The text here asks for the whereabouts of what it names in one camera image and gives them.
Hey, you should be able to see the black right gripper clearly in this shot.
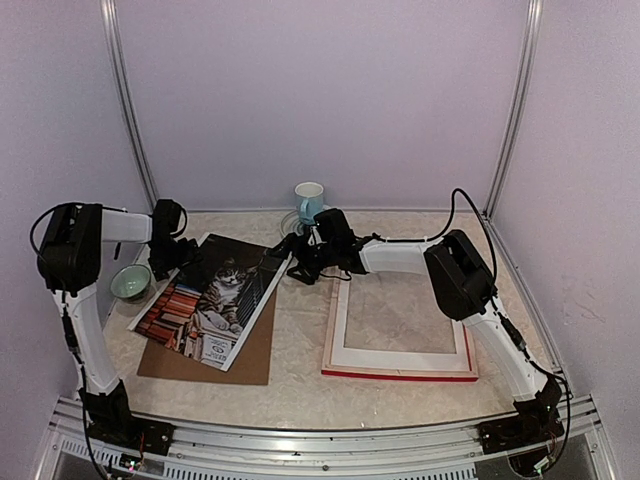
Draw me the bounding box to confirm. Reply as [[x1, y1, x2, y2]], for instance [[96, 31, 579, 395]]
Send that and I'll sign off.
[[268, 233, 337, 285]]

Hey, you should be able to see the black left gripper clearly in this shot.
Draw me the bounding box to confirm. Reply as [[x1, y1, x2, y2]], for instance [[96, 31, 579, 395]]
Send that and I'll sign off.
[[150, 237, 204, 282]]

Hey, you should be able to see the cat photo print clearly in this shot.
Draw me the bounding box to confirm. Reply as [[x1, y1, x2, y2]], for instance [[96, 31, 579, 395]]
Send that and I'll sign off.
[[128, 233, 290, 372]]

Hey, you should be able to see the white mat board passe-partout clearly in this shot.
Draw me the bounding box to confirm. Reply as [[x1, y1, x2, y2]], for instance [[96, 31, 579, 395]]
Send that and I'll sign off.
[[346, 273, 454, 353]]

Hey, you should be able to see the red wooden picture frame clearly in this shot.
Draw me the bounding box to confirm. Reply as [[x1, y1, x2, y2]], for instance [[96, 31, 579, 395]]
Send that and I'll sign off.
[[321, 280, 478, 383]]

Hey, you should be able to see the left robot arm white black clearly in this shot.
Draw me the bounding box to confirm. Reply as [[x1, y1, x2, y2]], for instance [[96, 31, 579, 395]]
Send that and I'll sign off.
[[31, 199, 199, 445]]

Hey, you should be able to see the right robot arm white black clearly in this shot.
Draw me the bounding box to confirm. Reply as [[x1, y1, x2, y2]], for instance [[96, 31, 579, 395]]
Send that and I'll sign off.
[[267, 228, 570, 447]]

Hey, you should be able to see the striped ceramic plate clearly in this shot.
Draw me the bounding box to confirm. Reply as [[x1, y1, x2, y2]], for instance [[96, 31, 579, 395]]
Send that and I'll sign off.
[[279, 210, 321, 242]]

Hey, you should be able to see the small green ceramic bowl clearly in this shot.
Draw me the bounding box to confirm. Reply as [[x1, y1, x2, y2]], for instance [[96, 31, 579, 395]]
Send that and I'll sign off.
[[110, 264, 151, 303]]

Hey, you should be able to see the light blue ceramic mug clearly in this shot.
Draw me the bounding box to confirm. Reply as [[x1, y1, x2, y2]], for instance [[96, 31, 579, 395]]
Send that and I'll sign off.
[[294, 181, 324, 225]]

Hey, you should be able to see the brown cardboard backing board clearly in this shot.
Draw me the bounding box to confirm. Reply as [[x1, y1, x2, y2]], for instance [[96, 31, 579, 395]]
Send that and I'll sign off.
[[137, 292, 277, 386]]

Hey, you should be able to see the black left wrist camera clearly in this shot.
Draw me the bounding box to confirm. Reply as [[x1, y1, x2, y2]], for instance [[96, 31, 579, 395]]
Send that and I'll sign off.
[[152, 199, 188, 241]]

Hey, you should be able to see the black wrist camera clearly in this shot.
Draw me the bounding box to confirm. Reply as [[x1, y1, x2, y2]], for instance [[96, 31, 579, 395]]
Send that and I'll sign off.
[[313, 208, 356, 251], [152, 199, 188, 241]]

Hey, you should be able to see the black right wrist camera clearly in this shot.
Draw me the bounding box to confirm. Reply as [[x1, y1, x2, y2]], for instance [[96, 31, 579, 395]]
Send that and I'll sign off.
[[313, 208, 356, 251]]

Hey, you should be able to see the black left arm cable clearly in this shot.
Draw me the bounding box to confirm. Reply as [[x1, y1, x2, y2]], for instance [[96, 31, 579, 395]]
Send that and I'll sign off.
[[29, 204, 131, 476]]

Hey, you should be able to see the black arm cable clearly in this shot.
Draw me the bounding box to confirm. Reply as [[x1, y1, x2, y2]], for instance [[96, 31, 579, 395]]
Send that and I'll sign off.
[[374, 187, 574, 451], [29, 204, 131, 476]]

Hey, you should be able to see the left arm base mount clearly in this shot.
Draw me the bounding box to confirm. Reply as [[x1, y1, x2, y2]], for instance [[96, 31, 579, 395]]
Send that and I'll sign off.
[[88, 417, 175, 456]]

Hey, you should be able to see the aluminium front rail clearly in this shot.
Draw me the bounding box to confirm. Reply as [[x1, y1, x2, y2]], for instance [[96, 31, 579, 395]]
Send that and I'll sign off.
[[34, 394, 614, 480]]

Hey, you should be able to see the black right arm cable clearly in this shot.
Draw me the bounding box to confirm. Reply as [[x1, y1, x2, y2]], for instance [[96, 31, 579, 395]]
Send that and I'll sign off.
[[374, 187, 574, 451]]

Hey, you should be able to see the left aluminium corner post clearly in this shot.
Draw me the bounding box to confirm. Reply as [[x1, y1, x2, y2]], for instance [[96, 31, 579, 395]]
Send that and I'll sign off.
[[99, 0, 159, 209]]

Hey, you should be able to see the aluminium corner post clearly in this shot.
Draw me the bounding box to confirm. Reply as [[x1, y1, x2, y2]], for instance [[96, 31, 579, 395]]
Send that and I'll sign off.
[[484, 0, 544, 222], [99, 0, 159, 209]]

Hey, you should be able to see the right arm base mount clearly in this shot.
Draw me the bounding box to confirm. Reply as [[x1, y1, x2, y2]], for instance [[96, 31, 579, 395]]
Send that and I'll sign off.
[[478, 401, 565, 479]]

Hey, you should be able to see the right aluminium corner post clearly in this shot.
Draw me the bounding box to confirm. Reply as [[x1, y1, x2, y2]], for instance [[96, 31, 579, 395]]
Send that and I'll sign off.
[[484, 0, 544, 222]]

